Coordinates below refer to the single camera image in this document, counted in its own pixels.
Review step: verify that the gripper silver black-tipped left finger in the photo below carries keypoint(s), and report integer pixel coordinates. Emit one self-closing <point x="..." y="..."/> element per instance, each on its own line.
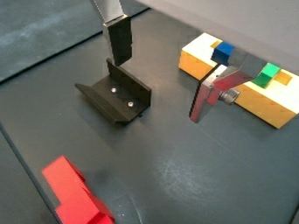
<point x="116" y="28"/>

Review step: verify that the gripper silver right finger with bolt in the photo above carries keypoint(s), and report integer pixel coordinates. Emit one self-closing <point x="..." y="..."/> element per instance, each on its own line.
<point x="230" y="72"/>

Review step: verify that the red cross-shaped block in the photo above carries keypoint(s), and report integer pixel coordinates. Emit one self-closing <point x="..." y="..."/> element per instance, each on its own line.
<point x="80" y="207"/>

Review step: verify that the yellow wooden board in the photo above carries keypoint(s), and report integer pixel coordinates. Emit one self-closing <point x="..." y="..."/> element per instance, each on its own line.
<point x="273" y="104"/>

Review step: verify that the green long block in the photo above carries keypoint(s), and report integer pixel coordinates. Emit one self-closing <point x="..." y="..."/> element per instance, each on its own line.
<point x="265" y="75"/>

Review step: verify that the blue long block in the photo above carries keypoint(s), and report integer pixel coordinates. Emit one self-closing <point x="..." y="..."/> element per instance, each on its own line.
<point x="221" y="53"/>

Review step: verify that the black angled holder bracket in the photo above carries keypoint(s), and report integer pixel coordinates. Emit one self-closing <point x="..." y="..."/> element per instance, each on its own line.
<point x="120" y="96"/>

